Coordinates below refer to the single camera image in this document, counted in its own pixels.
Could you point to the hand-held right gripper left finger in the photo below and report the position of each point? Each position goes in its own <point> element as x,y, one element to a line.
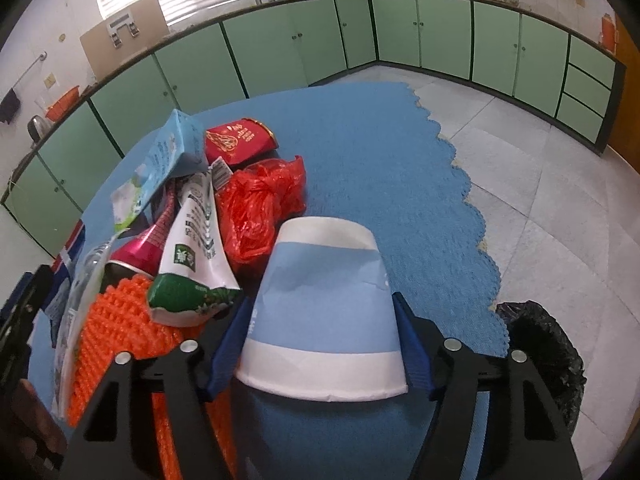
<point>227,347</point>

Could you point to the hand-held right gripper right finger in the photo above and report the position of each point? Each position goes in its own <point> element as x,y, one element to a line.
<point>412,340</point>

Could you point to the blue and white paper cup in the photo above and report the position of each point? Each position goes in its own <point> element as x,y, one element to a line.
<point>320,310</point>

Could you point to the orange foam net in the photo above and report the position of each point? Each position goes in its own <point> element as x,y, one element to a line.
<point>120,330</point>

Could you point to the green and white snack packet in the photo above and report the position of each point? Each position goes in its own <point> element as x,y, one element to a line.
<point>195,250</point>

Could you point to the black bagged trash bin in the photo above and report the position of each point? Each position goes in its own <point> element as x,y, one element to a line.
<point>545,350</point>

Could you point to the red plastic bag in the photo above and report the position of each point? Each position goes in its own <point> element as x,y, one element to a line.
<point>255,210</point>

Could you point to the light blue milk carton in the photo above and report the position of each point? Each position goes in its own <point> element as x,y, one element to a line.
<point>165,160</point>

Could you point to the clear plastic wrapper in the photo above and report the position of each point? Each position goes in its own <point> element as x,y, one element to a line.
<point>80,300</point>

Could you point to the red white blue striped cloth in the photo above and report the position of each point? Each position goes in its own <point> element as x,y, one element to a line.
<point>70,250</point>

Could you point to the red can with white label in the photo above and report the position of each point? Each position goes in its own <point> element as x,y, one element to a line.
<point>142,250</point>

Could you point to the blue tablecloth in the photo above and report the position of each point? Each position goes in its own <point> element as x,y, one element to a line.
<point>375,170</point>

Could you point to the silver kettle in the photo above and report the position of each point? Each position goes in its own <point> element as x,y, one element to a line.
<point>37,127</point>

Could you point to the red can with gold print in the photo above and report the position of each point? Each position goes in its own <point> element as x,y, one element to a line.
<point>240,140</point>

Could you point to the dark hanging towel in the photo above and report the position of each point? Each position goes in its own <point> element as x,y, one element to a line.
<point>9,105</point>

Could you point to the orange plastic basin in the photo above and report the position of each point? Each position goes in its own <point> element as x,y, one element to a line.
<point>62,102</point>

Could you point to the green base cabinets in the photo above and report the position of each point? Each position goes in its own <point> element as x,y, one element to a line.
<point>450,40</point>

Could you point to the brown cardboard sheet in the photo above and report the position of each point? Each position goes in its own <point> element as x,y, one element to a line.
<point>125,35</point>

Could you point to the wooden door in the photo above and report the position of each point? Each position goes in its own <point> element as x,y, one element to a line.
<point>627,85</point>

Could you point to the orange thermos flask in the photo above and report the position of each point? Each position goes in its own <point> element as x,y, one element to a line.
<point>607,32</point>

